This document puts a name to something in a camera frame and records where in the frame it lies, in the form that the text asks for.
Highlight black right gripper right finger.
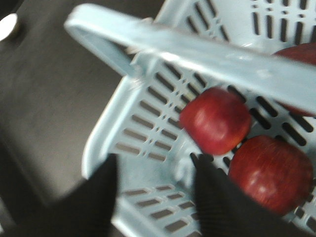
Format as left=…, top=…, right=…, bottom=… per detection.
left=191, top=154, right=304, bottom=237

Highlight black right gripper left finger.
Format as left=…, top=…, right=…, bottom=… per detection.
left=14, top=154, right=118, bottom=237

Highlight dark red apple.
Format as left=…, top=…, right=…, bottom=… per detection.
left=228, top=135, right=314, bottom=215
left=179, top=87, right=252, bottom=155
left=273, top=42, right=316, bottom=117

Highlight light blue plastic basket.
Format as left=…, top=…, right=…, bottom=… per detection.
left=64, top=0, right=316, bottom=237

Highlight black fruit display stand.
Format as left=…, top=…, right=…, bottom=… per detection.
left=0, top=0, right=161, bottom=237

